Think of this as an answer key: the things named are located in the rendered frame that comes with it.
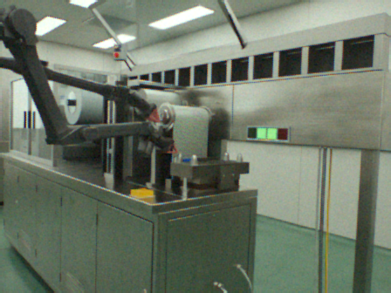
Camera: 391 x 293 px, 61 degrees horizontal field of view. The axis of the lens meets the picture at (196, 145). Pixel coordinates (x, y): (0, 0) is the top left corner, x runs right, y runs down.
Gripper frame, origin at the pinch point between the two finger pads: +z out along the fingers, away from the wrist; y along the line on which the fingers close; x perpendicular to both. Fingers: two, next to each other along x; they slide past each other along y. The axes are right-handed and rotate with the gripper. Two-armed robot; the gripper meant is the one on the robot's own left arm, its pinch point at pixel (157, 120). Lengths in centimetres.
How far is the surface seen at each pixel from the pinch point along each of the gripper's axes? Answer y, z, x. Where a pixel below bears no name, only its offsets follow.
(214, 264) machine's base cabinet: 30, 49, -47
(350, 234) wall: -15, 283, 74
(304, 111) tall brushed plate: 60, 27, 24
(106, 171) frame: -41, 11, -26
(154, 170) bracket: -1.9, 14.8, -20.3
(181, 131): 7.5, 10.3, 1.3
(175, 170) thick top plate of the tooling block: 14.3, 14.5, -19.1
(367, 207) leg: 81, 65, 0
